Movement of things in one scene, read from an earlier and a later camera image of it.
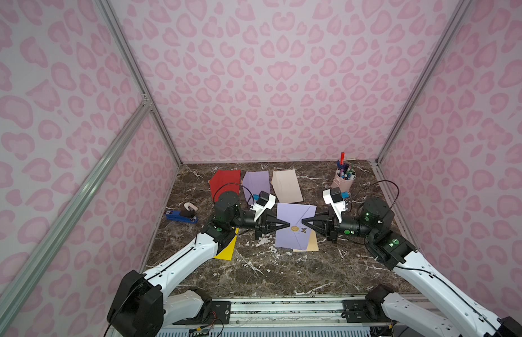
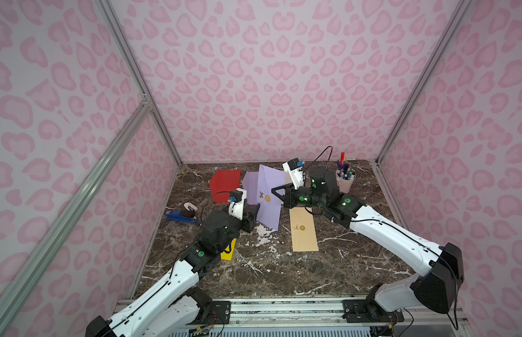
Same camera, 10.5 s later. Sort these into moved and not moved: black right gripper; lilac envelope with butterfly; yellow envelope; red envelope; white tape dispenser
Moved: black right gripper
Not moved: white tape dispenser; red envelope; yellow envelope; lilac envelope with butterfly
